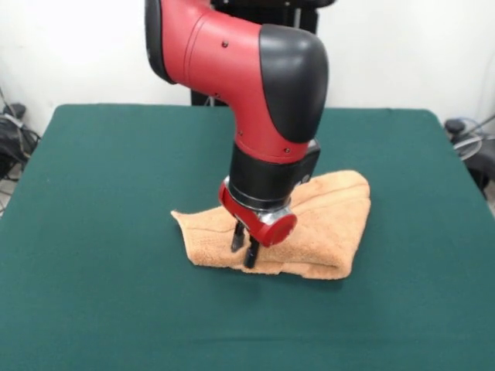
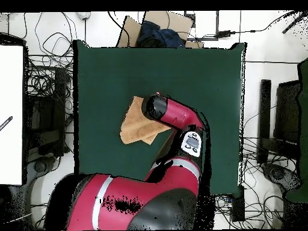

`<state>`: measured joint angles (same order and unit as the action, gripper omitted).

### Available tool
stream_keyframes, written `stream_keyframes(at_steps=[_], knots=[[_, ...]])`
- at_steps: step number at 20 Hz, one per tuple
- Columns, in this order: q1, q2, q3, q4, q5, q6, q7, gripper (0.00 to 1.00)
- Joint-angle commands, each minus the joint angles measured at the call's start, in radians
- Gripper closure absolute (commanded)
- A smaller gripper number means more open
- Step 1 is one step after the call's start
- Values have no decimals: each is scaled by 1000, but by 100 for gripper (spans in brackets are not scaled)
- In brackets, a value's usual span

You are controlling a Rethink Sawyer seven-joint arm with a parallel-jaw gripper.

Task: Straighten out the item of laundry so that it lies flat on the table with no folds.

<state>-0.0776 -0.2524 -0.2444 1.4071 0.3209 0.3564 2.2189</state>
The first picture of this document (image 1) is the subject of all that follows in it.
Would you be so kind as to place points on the orange terry towel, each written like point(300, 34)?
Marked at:
point(328, 232)

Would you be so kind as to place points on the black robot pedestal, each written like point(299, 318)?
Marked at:
point(301, 15)

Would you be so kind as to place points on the black stand base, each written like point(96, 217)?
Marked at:
point(477, 158)
point(13, 139)

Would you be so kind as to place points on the dark green table cloth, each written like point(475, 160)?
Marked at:
point(116, 251)

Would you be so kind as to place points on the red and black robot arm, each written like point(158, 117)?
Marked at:
point(251, 77)

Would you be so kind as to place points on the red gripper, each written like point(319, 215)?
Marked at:
point(267, 228)

